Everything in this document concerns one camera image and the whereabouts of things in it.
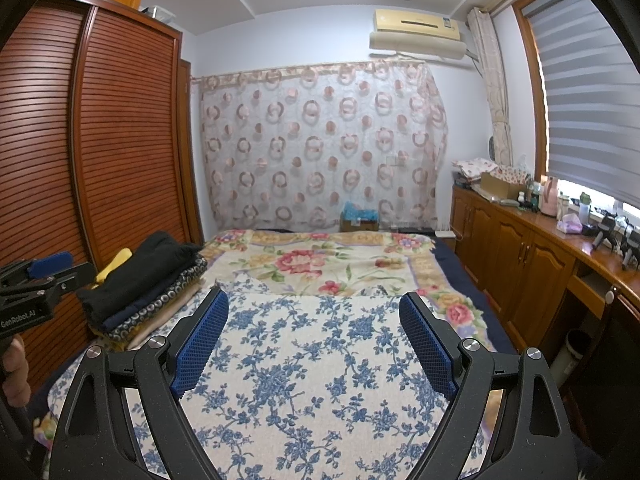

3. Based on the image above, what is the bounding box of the folded dark patterned garment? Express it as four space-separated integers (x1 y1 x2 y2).
107 260 209 342

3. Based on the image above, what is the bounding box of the rose floral blanket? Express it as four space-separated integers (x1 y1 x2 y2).
32 227 494 453

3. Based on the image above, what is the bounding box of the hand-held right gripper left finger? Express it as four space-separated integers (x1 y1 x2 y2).
47 287 231 480

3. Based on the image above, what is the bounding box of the grey trash bin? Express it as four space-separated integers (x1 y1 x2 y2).
552 329 594 392

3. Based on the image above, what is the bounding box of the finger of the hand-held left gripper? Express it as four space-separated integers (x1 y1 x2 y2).
27 261 96 302
0 252 76 283

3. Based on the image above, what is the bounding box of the beige air conditioner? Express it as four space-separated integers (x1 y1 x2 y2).
372 7 462 42

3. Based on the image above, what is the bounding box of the long wooden sideboard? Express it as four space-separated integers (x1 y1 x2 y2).
450 182 640 391

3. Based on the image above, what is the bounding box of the grey zebra window blind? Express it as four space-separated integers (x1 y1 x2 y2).
517 0 640 207

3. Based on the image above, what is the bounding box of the yellow cloth item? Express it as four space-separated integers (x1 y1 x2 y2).
95 249 134 287

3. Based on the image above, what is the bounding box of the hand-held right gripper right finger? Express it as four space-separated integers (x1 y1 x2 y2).
400 290 578 480

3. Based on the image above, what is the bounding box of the wooden slatted wardrobe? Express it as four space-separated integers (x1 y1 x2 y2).
0 0 207 392

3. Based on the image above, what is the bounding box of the beige patterned drape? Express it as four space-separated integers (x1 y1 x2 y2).
467 7 516 169

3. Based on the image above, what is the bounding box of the black printed t-shirt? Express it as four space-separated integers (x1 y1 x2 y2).
79 231 203 322

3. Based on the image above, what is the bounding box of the folded floral cloth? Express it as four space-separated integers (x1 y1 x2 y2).
452 157 502 184

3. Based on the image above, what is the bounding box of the navy bed sheet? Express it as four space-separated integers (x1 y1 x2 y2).
430 237 519 357

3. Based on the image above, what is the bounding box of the person's left hand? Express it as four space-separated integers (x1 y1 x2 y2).
0 335 32 409

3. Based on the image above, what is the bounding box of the clear storage box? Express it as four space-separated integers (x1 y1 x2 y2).
140 4 177 24

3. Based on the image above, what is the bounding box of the cardboard box with blue contents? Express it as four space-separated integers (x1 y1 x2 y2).
340 201 382 234

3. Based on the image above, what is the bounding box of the wooden window frame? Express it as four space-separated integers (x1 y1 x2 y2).
510 0 552 182

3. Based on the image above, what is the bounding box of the purple tissue pack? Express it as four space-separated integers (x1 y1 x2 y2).
557 213 585 235

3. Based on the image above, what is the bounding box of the sheer circle-patterned curtain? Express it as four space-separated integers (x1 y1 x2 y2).
192 60 449 234

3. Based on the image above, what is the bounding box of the open cardboard box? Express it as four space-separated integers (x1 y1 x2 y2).
480 165 532 200

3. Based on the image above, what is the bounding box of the pink thermos jug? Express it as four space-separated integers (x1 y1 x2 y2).
540 176 559 219

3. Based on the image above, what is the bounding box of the cream air deflector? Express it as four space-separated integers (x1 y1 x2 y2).
369 30 469 62

